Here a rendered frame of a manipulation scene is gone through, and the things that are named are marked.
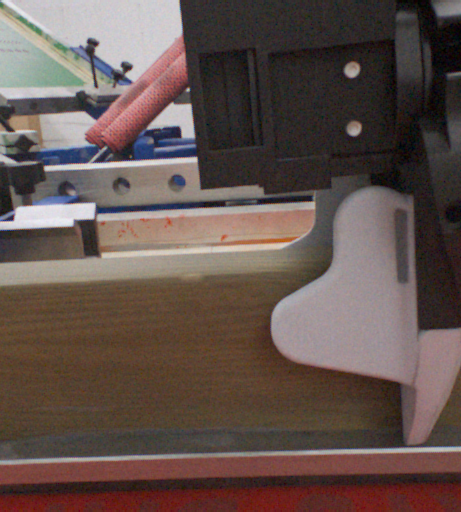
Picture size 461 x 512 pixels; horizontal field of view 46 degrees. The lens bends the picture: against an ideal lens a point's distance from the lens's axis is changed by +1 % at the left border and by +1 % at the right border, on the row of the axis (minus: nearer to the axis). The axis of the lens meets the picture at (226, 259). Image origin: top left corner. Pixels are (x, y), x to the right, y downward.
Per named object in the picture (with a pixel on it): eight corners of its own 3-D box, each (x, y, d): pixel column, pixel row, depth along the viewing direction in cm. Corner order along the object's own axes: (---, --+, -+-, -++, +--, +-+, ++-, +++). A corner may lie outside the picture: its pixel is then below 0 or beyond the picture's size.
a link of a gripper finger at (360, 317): (280, 446, 20) (259, 196, 19) (445, 437, 20) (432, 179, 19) (285, 493, 17) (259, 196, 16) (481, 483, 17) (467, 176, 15)
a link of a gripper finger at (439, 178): (386, 308, 19) (371, 58, 18) (437, 304, 19) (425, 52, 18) (427, 344, 15) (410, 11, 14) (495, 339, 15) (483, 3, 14)
